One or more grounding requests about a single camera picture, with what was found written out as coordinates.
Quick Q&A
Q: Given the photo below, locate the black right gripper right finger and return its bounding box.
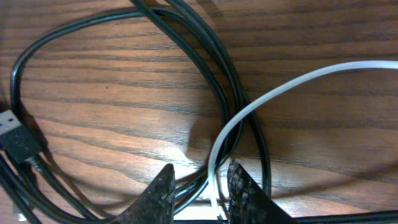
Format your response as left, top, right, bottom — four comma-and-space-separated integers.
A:
228, 160, 295, 224

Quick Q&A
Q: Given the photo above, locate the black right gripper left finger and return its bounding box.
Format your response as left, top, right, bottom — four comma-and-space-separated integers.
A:
113, 164, 175, 224

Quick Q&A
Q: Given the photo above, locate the black usb cable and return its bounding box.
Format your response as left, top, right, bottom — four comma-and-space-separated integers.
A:
0, 109, 103, 224
9, 0, 398, 224

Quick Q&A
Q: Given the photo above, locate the white usb cable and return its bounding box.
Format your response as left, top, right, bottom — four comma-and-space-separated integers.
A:
207, 60, 398, 220

